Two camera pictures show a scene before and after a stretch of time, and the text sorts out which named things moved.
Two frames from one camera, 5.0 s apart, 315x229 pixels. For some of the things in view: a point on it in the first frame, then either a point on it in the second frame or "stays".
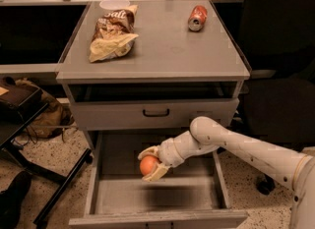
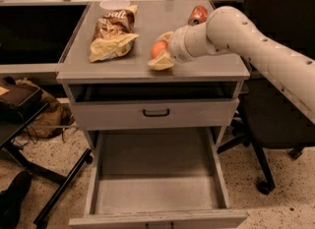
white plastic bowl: (114, 3) stays
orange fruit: (148, 164) to (157, 47)
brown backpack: (52, 121) stays
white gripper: (167, 153) to (178, 45)
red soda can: (197, 18) stays
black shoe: (12, 200) stays
